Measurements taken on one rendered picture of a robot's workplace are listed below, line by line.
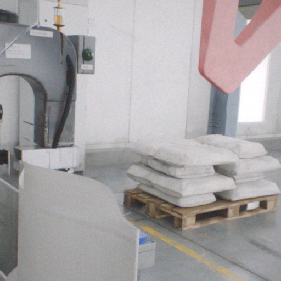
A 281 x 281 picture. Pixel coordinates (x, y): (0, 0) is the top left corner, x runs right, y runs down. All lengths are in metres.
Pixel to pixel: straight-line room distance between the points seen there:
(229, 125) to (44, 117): 5.75
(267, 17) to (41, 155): 0.95
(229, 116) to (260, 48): 6.56
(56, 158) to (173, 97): 5.41
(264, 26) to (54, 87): 0.94
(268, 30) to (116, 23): 5.74
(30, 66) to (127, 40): 4.95
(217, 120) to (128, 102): 1.58
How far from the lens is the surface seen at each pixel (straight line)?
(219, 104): 6.93
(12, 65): 1.04
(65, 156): 1.11
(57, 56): 1.08
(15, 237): 2.02
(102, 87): 5.79
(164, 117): 6.39
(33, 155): 1.08
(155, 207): 3.93
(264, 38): 0.16
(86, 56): 1.10
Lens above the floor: 1.26
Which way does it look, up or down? 9 degrees down
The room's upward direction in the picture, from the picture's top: 3 degrees clockwise
